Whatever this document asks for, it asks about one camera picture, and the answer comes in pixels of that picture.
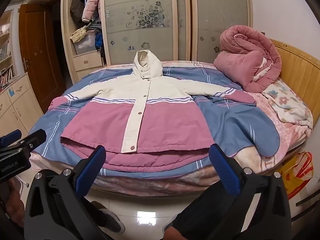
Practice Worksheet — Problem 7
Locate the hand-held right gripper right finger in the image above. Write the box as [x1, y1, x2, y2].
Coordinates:
[208, 144, 292, 240]

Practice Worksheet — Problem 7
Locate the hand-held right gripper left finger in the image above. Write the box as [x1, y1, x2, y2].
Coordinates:
[24, 145, 110, 240]

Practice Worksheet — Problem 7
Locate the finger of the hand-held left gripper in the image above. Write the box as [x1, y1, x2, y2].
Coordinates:
[0, 129, 22, 147]
[17, 129, 47, 153]

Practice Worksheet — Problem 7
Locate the pink and white hooded jacket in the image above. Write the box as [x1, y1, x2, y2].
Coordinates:
[49, 49, 257, 174]

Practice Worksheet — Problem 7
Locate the grey clothes pile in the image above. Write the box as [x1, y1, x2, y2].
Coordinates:
[86, 21, 102, 34]

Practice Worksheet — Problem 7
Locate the person's left hand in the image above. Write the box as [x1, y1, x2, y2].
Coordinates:
[5, 176, 26, 227]

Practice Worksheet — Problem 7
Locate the cream bookshelf cabinet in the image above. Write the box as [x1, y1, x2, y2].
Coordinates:
[0, 10, 44, 135]

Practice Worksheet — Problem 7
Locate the person's leg in black trousers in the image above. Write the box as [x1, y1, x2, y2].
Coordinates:
[162, 179, 262, 240]

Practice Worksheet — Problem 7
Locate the blue plaid bedsheet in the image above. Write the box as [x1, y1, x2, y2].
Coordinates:
[29, 65, 280, 178]

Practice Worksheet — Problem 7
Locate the person's grey shoe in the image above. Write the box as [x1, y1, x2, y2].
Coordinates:
[90, 201, 125, 235]

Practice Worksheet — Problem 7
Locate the row of books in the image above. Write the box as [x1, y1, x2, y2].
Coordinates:
[0, 66, 14, 90]

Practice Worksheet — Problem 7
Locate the pink floral bed cover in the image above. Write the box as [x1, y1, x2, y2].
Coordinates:
[29, 60, 313, 197]

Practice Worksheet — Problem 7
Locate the yellow and red plastic bag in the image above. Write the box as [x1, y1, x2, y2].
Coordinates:
[280, 151, 314, 200]

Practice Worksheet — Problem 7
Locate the brown wooden door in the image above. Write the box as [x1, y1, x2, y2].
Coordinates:
[19, 4, 67, 107]

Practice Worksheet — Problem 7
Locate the cream wardrobe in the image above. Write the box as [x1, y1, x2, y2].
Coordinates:
[61, 0, 253, 85]

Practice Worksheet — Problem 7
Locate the white flower print blanket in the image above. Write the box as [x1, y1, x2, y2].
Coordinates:
[261, 79, 313, 130]

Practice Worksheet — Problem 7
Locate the cream wardrobe drawer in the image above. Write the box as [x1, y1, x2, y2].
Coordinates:
[73, 51, 104, 71]

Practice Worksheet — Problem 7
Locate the translucent storage box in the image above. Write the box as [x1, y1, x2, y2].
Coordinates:
[74, 34, 97, 55]

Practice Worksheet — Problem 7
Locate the cream cloth bag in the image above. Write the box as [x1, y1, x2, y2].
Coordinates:
[69, 24, 92, 43]

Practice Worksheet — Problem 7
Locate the blue cloth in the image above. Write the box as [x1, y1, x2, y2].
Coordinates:
[95, 31, 104, 51]

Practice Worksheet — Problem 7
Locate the rolled pink quilt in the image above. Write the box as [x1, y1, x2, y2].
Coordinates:
[214, 25, 283, 93]

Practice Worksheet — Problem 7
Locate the wooden headboard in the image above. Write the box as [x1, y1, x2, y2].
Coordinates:
[269, 39, 320, 120]

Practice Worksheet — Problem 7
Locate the hanging dark jacket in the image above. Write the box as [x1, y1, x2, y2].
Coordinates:
[70, 0, 88, 22]

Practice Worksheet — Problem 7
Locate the frosted flower sliding wardrobe door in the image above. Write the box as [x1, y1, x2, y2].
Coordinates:
[189, 0, 253, 67]
[100, 0, 193, 66]

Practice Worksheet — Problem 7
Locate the hanging pink puffer jacket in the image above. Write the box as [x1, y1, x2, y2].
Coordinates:
[81, 0, 102, 23]

